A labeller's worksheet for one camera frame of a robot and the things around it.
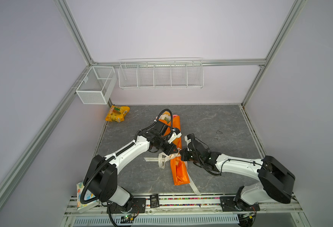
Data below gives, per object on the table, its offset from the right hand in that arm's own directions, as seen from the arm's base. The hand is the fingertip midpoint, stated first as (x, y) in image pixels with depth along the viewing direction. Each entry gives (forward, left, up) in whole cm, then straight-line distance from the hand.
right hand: (178, 153), depth 84 cm
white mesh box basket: (+45, +58, +16) cm, 76 cm away
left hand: (-2, +1, +5) cm, 5 cm away
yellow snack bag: (+34, +47, -3) cm, 58 cm away
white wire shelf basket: (+53, +15, +20) cm, 59 cm away
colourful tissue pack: (-28, +49, -3) cm, 56 cm away
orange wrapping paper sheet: (-10, -1, -5) cm, 11 cm away
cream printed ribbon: (+1, +10, -7) cm, 12 cm away
